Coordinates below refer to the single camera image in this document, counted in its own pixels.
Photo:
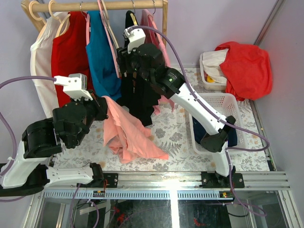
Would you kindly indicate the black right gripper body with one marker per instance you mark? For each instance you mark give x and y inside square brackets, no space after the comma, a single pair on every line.
[122,61]

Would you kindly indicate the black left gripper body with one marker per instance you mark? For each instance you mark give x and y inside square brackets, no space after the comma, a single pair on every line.
[101,107]

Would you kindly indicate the salmon pink t-shirt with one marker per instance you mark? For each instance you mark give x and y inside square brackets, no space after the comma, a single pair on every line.
[126,136]

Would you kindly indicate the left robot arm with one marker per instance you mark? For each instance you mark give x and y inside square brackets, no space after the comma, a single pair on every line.
[65,129]

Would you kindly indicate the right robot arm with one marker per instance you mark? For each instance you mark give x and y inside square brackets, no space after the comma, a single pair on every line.
[216,125]

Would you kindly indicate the blue hanging t-shirt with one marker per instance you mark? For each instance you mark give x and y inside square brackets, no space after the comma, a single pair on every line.
[100,59]

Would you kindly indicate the pink hanging t-shirt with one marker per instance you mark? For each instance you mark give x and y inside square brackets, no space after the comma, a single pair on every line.
[163,99]

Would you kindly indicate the black hanging t-shirt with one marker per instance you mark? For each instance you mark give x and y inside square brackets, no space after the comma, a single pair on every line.
[141,90]

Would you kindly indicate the yellow hanger with black shirt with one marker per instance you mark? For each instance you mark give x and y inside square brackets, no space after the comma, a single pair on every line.
[133,15]

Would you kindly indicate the red hanging t-shirt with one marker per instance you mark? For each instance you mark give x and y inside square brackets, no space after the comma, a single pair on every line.
[69,50]

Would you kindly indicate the beige empty hanger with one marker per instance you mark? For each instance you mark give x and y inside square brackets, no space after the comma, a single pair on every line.
[107,21]

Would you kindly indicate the pink hanger with blue shirt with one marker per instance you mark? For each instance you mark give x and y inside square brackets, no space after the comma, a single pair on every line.
[87,27]

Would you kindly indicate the beige hanger with red shirt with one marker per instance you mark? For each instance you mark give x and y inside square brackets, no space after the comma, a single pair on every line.
[59,21]

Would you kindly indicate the white hanging t-shirt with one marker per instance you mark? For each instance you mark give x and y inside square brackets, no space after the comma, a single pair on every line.
[40,65]

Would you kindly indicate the beige hanger far left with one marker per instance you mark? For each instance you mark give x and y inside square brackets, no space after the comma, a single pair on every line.
[37,19]

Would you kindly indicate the orange-red t-shirt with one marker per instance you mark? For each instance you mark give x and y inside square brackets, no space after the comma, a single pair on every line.
[247,69]

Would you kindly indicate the yellow object in basket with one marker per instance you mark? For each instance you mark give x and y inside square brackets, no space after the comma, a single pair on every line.
[209,79]

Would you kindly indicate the white garment in basket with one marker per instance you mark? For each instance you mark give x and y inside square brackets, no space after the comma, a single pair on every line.
[211,62]

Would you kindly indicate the small white laundry basket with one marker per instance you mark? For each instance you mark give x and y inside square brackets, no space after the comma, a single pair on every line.
[210,86]

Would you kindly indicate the navy blue folded garment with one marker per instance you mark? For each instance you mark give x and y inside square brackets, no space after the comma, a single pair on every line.
[199,133]

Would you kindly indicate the white perforated plastic basket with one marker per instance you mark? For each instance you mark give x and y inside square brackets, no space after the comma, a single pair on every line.
[223,103]

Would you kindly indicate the wooden clothes rack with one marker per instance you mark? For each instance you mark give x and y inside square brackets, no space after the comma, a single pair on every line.
[32,8]

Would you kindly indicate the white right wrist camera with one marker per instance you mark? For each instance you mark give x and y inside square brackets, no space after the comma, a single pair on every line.
[136,37]

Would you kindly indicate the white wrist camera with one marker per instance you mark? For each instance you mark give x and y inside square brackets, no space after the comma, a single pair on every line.
[136,37]
[75,86]

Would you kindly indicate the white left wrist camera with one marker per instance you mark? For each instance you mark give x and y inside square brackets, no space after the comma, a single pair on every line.
[75,86]

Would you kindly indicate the aluminium frame rail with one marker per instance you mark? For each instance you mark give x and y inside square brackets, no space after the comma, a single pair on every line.
[244,180]

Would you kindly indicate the grey slotted cable duct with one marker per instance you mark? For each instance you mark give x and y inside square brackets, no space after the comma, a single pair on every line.
[135,194]

